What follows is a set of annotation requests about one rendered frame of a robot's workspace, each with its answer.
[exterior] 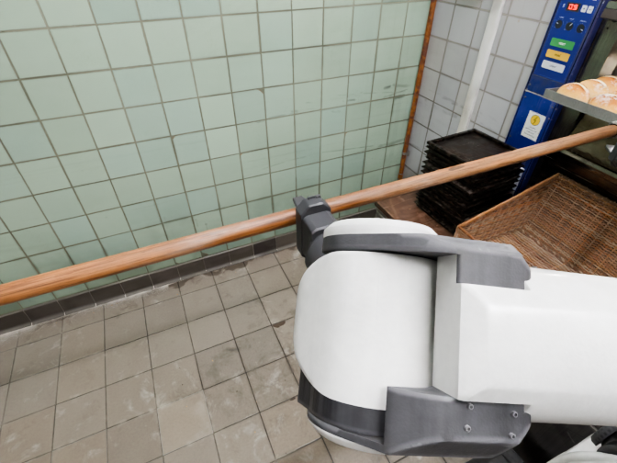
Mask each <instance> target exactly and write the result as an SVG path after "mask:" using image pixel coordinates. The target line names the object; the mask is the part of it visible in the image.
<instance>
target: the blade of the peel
mask: <svg viewBox="0 0 617 463"><path fill-rule="evenodd" d="M559 88H560V87H557V88H546V89H545V91H544V95H543V98H545V99H548V100H551V101H553V102H556V103H558V104H560V105H563V106H565V107H570V108H572V109H575V110H577V111H579V112H582V113H585V114H587V115H590V116H592V117H594V118H597V119H601V120H604V121H606V122H609V123H610V122H612V121H615V120H617V113H614V112H611V111H609V110H607V109H604V108H601V107H596V106H593V105H591V104H589V102H588V103H586V102H583V101H580V100H577V99H575V98H573V97H570V96H565V95H563V94H560V93H557V90H558V89H559Z"/></svg>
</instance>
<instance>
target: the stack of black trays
mask: <svg viewBox="0 0 617 463"><path fill-rule="evenodd" d="M427 144H429V145H427V146H426V147H427V148H429V150H426V151H425V152H426V153H427V156H425V157H426V158H427V159H428V160H425V161H422V162H423V163H425V165H423V166H422V167H423V168H424V169H423V170H421V171H422V172H423V173H424V174H426V173H429V172H433V171H436V170H440V169H444V168H447V167H451V166H455V165H458V164H464V163H468V162H472V161H475V160H478V159H482V158H486V157H489V156H493V155H496V154H500V153H504V152H510V151H514V150H517V148H515V147H513V146H510V145H509V144H507V143H505V142H503V141H500V140H498V139H496V138H494V137H492V136H489V135H487V134H486V133H484V132H482V131H480V130H477V129H471V130H465V131H461V132H458V133H455V134H451V135H448V136H444V137H441V138H438V139H434V140H430V141H427ZM523 162H526V161H523ZM523 162H519V163H516V164H511V165H507V166H503V167H501V168H497V169H494V170H490V171H486V172H484V173H480V174H477V175H471V176H468V177H464V178H461V179H457V180H454V181H451V182H447V183H443V184H440V185H437V186H431V187H427V188H424V189H421V190H420V191H419V192H418V193H416V194H417V195H418V197H416V198H417V199H418V200H416V201H414V202H415V203H416V204H417V207H419V208H420V209H421V210H423V211H424V212H425V213H427V214H428V215H429V216H430V217H432V218H433V219H434V220H436V221H437V222H438V223H439V224H441V225H442V226H443V227H444V228H445V229H446V230H448V231H449V232H450V233H451V234H453V235H454V233H455V230H456V227H457V225H459V224H462V223H463V222H465V221H466V220H470V219H471V218H474V217H475V216H477V215H479V214H481V213H482V212H483V211H486V210H488V209H491V208H493V207H495V205H496V206H497V205H498V204H499V203H501V202H503V201H505V200H507V199H508V198H509V197H511V196H513V195H512V194H510V193H511V192H514V191H515V190H514V189H512V188H513V187H516V185H514V183H516V182H519V181H520V180H518V179H516V178H519V177H520V176H519V174H520V173H523V172H524V171H523V170H522V169H520V168H523V167H525V165H523V164H522V163H523Z"/></svg>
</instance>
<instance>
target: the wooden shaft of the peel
mask: <svg viewBox="0 0 617 463"><path fill-rule="evenodd" d="M616 134H617V126H616V125H609V126H605V127H601V128H597V129H595V130H588V131H584V132H580V133H577V134H574V135H570V136H566V137H563V138H559V139H555V140H552V141H546V142H542V143H538V144H535V145H532V146H528V147H524V148H520V149H517V150H514V151H510V152H504V153H500V154H496V155H493V156H489V157H486V158H482V159H478V160H475V161H472V162H468V163H464V164H458V165H455V166H451V167H447V168H444V169H440V170H436V171H433V172H429V173H426V174H422V175H415V176H413V177H409V178H405V179H401V180H398V181H394V182H391V183H387V184H384V185H380V186H374V187H370V188H367V189H363V190H359V191H355V192H353V193H349V194H345V195H341V196H338V197H334V198H328V199H324V200H326V202H327V203H328V204H329V205H330V207H331V214H334V213H338V212H342V211H345V210H348V209H354V208H358V207H361V206H364V205H368V204H371V203H375V202H377V201H381V200H385V199H388V198H393V197H397V196H401V195H404V194H408V193H410V192H414V191H418V190H421V189H424V188H427V187H431V186H437V185H440V184H443V183H447V182H451V181H454V180H457V179H461V178H464V177H468V176H471V175H477V174H480V173H484V172H486V171H490V170H494V169H497V168H501V167H503V166H507V165H511V164H516V163H519V162H523V161H527V160H530V159H533V158H536V157H540V156H544V155H547V154H550V153H553V152H560V151H563V150H566V149H570V148H573V147H577V146H579V145H583V144H587V143H590V142H594V141H599V140H603V139H606V138H610V137H612V136H615V135H616ZM295 224H296V208H292V209H286V210H282V211H278V212H275V213H272V214H268V215H264V216H261V217H257V218H253V219H250V220H244V221H240V222H236V223H233V224H230V225H226V226H222V227H218V228H215V229H212V230H208V231H202V232H198V233H194V234H191V235H187V236H184V237H180V238H176V239H173V240H170V241H166V242H162V243H156V244H153V245H149V246H145V247H141V248H138V249H134V250H131V251H127V252H124V253H120V254H114V255H110V256H107V257H103V258H99V259H96V260H93V261H89V262H85V263H81V264H78V265H72V266H68V267H65V268H61V269H57V270H53V271H50V272H47V273H43V274H39V275H35V276H33V277H26V278H22V279H19V280H15V281H12V282H8V283H5V284H1V285H0V306H4V305H6V304H10V303H14V302H17V301H21V300H23V299H30V298H33V297H37V296H40V295H43V294H47V293H50V292H53V291H57V290H60V289H64V288H69V287H73V286H76V285H80V284H83V283H86V282H90V281H93V280H97V279H99V278H103V277H109V276H113V275H115V274H119V273H123V272H126V271H130V270H132V269H136V268H140V267H143V266H146V265H152V264H156V263H159V262H162V261H166V260H169V259H173V258H176V257H179V256H183V255H186V254H191V253H195V252H199V251H202V250H206V249H208V248H212V247H216V246H219V245H222V244H225V243H232V242H235V241H238V240H241V239H245V238H249V237H252V236H255V235H259V234H262V233H266V232H271V231H275V230H278V229H282V228H285V227H288V226H292V225H295Z"/></svg>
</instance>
